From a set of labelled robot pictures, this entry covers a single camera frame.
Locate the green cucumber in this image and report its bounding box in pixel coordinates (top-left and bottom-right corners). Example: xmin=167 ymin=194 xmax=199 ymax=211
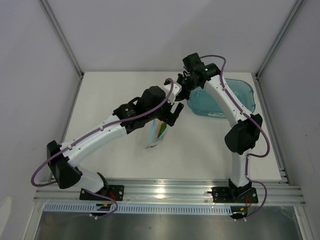
xmin=156 ymin=122 xmax=167 ymax=137

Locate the clear zip top bag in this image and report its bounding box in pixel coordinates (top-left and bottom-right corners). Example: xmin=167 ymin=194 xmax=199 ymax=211
xmin=139 ymin=119 xmax=169 ymax=149

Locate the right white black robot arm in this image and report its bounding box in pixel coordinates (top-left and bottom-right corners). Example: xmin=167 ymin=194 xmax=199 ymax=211
xmin=175 ymin=53 xmax=263 ymax=202

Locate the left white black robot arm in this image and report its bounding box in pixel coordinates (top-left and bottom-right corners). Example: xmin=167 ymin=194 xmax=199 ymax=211
xmin=46 ymin=83 xmax=184 ymax=200

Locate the blue plastic tub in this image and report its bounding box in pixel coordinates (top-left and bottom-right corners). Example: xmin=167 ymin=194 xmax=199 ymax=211
xmin=187 ymin=78 xmax=256 ymax=118

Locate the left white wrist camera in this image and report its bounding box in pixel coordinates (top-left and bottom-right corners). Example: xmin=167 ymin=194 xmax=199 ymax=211
xmin=162 ymin=78 xmax=182 ymax=105

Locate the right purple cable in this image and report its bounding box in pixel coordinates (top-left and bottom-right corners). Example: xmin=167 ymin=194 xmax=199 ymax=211
xmin=199 ymin=54 xmax=271 ymax=221

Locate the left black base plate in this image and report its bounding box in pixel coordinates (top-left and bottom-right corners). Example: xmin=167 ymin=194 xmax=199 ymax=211
xmin=79 ymin=185 xmax=125 ymax=202

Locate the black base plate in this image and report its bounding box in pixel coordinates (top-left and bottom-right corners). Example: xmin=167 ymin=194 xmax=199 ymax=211
xmin=206 ymin=186 xmax=259 ymax=204
xmin=79 ymin=185 xmax=125 ymax=202

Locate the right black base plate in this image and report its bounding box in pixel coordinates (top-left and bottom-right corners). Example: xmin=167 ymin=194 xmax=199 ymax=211
xmin=206 ymin=186 xmax=259 ymax=204

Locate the right aluminium corner post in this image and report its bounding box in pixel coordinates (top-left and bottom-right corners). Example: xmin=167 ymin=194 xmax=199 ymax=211
xmin=255 ymin=0 xmax=307 ymax=81

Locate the aluminium corner post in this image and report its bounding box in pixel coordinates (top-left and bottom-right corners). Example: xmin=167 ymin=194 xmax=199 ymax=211
xmin=255 ymin=0 xmax=307 ymax=81
xmin=38 ymin=0 xmax=84 ymax=78

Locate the right aluminium side rail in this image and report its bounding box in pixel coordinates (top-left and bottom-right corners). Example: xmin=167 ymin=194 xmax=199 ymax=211
xmin=251 ymin=73 xmax=292 ymax=186

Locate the aluminium front rail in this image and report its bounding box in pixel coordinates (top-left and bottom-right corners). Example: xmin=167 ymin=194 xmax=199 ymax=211
xmin=33 ymin=178 xmax=306 ymax=206

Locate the left aluminium corner post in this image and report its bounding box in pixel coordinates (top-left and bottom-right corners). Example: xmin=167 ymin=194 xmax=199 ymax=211
xmin=38 ymin=0 xmax=84 ymax=78

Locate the white slotted cable duct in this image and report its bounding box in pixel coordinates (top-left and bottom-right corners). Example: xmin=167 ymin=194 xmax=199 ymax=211
xmin=43 ymin=202 xmax=232 ymax=216

